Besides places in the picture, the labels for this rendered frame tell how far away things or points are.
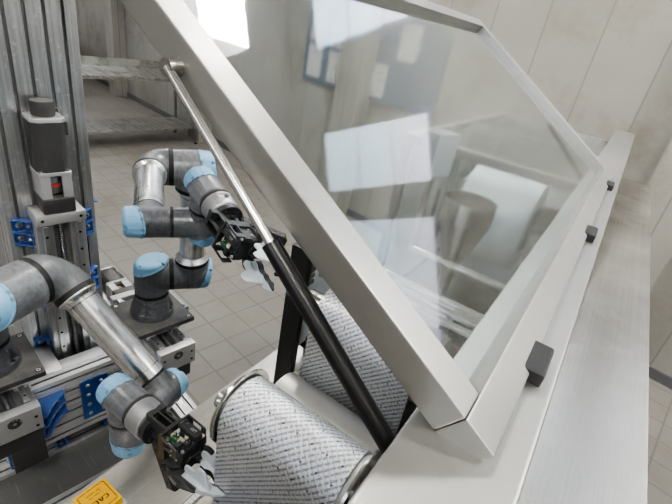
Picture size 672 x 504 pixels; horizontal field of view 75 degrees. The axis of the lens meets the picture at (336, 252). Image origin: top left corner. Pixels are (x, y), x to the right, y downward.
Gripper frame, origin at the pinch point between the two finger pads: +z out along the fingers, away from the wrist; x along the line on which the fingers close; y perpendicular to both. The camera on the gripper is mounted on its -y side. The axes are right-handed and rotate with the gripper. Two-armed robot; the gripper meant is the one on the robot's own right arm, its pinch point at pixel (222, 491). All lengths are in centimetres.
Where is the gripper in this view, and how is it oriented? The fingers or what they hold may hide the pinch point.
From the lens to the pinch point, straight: 95.4
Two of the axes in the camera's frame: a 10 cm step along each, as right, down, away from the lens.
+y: 1.7, -8.7, -4.6
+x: 5.6, -3.0, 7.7
